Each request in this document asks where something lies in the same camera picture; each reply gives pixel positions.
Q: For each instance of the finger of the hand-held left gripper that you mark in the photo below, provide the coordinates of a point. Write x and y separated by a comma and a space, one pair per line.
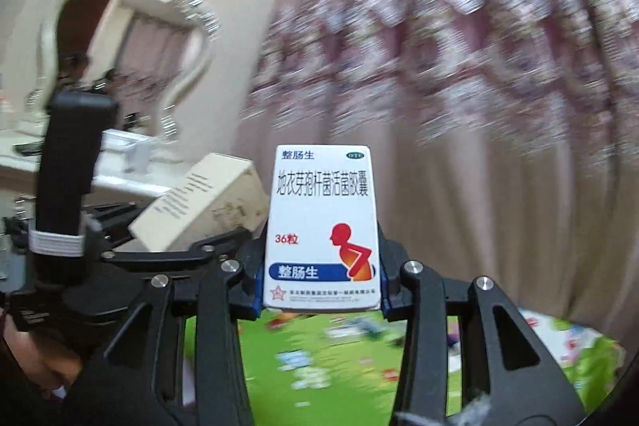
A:
199, 249
110, 216

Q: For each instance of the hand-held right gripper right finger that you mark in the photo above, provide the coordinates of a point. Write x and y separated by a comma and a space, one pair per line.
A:
385, 301

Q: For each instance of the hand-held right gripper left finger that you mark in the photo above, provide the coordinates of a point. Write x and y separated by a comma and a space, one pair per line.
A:
255, 291

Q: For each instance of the beige cardboard box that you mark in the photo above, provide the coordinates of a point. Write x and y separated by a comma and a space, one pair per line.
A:
199, 201

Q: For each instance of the white medicine box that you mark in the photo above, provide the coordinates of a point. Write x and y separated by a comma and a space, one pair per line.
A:
322, 226

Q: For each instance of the person's left forearm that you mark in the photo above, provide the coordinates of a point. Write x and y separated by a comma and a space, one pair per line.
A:
50, 371

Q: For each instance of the cream dressing table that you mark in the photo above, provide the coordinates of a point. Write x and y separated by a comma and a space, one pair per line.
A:
120, 181

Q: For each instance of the clear acrylic container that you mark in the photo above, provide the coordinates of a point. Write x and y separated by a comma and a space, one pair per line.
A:
137, 155

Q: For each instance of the green cartoon play mat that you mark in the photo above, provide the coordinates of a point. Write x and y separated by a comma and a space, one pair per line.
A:
309, 371

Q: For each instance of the ornate silver framed mirror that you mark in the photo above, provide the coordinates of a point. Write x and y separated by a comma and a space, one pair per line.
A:
197, 7

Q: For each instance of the pink embroidered curtain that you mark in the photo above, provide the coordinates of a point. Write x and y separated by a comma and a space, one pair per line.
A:
474, 106

